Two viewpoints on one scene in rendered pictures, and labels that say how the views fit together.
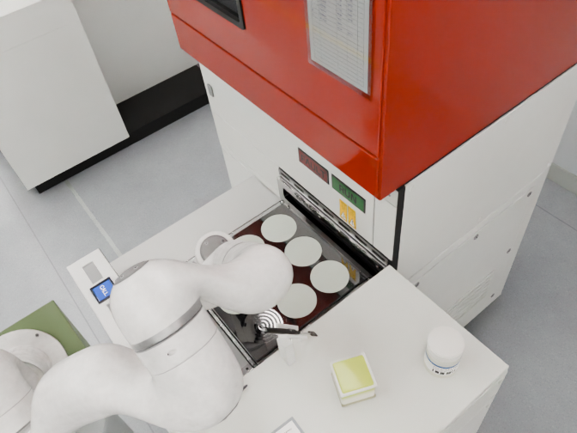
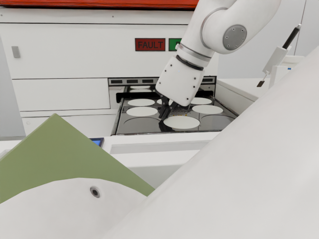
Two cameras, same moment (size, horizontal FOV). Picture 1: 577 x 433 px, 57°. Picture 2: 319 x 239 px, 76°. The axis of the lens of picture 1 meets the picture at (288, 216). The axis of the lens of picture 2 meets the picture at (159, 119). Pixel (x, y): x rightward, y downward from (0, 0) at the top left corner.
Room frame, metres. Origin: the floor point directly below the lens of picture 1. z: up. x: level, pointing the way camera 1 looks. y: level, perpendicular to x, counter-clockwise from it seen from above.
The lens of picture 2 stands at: (0.56, 0.67, 1.10)
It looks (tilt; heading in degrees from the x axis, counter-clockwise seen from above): 20 degrees down; 296
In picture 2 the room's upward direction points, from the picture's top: straight up
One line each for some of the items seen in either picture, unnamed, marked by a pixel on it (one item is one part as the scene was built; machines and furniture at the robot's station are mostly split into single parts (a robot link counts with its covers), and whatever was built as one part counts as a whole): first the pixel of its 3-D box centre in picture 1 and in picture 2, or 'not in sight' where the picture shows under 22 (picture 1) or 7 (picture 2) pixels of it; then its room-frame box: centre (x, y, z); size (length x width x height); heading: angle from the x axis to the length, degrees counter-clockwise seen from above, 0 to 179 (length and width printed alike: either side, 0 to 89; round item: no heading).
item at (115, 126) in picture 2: (232, 234); (118, 113); (0.95, 0.16, 0.90); 0.37 x 0.01 x 0.01; 122
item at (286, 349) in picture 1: (291, 339); (274, 72); (0.53, 0.03, 1.03); 0.06 x 0.04 x 0.13; 122
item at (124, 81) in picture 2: (329, 212); (163, 80); (0.92, -0.11, 0.96); 0.44 x 0.01 x 0.02; 32
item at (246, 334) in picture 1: (270, 273); (174, 110); (0.79, 0.07, 0.90); 0.34 x 0.34 x 0.01; 32
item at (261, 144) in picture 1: (288, 161); (118, 66); (1.08, -0.02, 1.02); 0.82 x 0.03 x 0.40; 32
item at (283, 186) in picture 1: (328, 228); (163, 96); (0.92, -0.10, 0.89); 0.44 x 0.02 x 0.10; 32
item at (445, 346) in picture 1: (443, 352); (290, 68); (0.46, -0.27, 1.01); 0.07 x 0.07 x 0.10
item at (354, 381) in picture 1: (353, 381); not in sight; (0.44, -0.08, 1.00); 0.07 x 0.07 x 0.07; 8
